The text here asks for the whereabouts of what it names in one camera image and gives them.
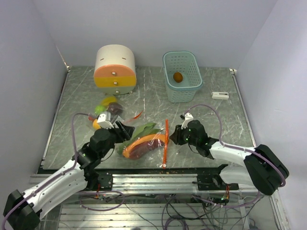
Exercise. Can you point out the small orange fake food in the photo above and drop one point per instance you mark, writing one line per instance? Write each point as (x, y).
(178, 77)

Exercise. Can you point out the small white device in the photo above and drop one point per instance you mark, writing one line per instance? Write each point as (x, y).
(220, 95)

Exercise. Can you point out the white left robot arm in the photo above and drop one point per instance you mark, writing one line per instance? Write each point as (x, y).
(24, 210)

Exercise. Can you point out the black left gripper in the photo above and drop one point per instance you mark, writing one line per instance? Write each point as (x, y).
(123, 132)

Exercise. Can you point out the light blue plastic basket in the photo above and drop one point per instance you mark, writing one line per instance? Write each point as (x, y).
(185, 63)

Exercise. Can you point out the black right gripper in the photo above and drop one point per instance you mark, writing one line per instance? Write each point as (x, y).
(178, 139)

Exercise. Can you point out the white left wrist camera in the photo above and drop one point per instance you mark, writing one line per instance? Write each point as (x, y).
(104, 120)

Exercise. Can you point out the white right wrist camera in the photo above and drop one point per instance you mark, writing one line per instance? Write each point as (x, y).
(186, 119)

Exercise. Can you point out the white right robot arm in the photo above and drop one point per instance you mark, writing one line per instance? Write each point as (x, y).
(258, 167)

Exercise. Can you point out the orange pumpkin slice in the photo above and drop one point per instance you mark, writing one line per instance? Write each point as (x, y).
(143, 145)

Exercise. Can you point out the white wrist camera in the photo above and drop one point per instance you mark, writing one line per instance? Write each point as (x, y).
(104, 120)
(186, 119)

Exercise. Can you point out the zip bag with fruit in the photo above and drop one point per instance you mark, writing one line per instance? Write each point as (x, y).
(112, 109)

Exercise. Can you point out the green fake leafy vegetable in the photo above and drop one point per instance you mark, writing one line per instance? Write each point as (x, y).
(139, 132)

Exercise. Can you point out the zip bag with fake food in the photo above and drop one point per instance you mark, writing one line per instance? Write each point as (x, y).
(164, 130)

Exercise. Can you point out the aluminium frame rail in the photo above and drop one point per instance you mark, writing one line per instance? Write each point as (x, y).
(157, 182)

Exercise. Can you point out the round three-drawer cabinet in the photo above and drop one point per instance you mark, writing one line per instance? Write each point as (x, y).
(115, 70)

